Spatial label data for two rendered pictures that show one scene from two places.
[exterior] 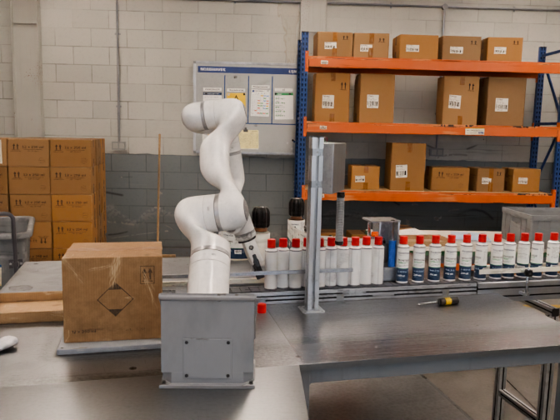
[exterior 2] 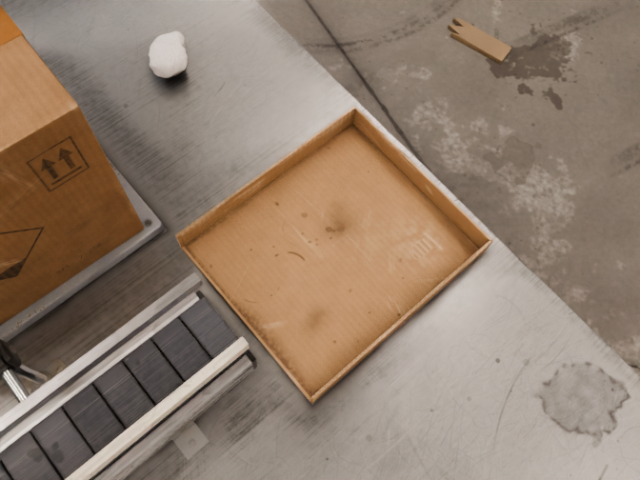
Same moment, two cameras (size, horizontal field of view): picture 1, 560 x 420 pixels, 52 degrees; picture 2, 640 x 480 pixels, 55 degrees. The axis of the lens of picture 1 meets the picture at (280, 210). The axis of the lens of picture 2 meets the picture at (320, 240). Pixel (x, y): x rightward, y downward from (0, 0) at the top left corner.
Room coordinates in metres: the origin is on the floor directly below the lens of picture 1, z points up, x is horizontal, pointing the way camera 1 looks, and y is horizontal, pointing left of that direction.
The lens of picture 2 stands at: (2.29, 0.73, 1.57)
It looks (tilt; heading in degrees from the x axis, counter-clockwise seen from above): 68 degrees down; 145
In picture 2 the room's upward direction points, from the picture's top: 8 degrees clockwise
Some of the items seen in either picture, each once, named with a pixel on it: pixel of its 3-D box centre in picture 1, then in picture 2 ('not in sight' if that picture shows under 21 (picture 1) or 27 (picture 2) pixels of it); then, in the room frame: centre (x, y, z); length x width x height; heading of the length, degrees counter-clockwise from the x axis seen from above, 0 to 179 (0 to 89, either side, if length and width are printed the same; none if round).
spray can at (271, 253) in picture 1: (271, 263); not in sight; (2.27, 0.03, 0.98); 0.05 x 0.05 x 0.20
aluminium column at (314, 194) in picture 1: (313, 224); not in sight; (2.16, -0.13, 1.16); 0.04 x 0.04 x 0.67; 13
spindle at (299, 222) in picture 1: (296, 225); not in sight; (2.92, -0.08, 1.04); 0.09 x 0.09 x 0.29
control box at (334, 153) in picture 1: (327, 167); not in sight; (2.24, -0.18, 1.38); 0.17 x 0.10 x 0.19; 158
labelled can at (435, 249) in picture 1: (434, 258); not in sight; (2.44, -0.68, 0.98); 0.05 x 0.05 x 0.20
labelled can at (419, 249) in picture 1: (418, 258); not in sight; (2.43, -0.60, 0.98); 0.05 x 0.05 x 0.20
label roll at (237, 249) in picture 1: (238, 242); not in sight; (2.87, 0.21, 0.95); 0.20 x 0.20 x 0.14
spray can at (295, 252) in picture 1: (295, 263); not in sight; (2.29, -0.07, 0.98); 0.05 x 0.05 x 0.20
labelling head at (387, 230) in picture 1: (380, 248); not in sight; (2.48, -0.45, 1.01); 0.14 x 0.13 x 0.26; 103
